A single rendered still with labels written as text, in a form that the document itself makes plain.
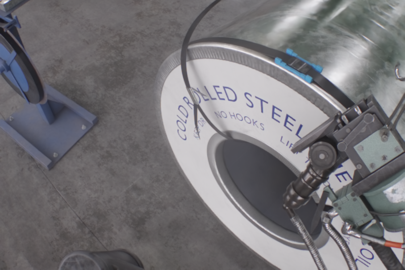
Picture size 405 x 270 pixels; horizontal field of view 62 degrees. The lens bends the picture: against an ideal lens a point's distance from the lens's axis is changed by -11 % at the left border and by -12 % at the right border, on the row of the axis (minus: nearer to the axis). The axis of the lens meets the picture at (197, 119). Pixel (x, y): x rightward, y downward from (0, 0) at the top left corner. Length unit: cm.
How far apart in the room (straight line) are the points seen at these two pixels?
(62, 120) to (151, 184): 82
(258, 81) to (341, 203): 41
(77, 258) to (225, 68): 68
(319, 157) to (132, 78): 221
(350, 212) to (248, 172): 91
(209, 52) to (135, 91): 170
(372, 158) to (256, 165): 99
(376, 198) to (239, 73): 52
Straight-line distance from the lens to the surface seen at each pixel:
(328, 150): 75
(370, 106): 70
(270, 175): 168
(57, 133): 262
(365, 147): 71
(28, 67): 201
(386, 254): 84
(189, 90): 116
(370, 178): 73
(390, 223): 76
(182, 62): 116
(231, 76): 106
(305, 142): 75
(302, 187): 84
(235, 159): 156
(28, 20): 382
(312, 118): 94
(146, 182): 228
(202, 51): 109
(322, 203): 77
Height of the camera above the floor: 197
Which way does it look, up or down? 51 degrees down
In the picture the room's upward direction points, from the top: straight up
